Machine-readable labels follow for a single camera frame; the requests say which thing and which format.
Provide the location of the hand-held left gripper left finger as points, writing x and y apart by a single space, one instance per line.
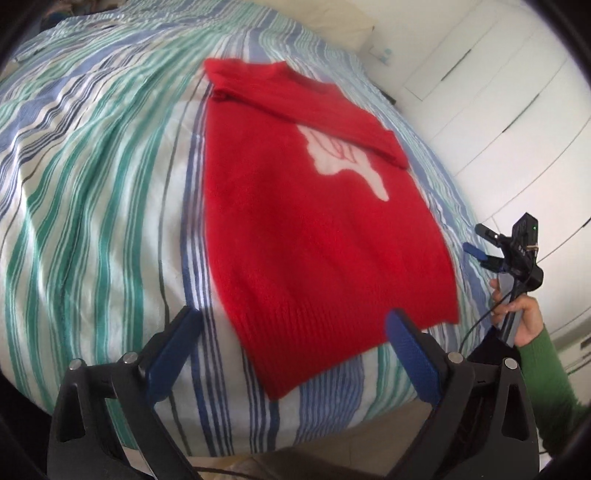
171 360

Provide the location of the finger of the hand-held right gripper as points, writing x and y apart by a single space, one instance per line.
478 254
488 233

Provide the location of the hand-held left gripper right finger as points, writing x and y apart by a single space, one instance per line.
415 360

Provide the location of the red sweater with white print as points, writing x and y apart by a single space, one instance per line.
314 240

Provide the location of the person's right forearm green sleeve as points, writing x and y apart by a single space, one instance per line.
549 387

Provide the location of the person's right hand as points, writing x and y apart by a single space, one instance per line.
528 323

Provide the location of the white wardrobe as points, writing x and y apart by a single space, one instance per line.
508 115

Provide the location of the striped bed blanket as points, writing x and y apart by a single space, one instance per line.
101 184

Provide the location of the white pillow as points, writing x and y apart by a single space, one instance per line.
323 21

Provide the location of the white wall socket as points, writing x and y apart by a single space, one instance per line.
382 54

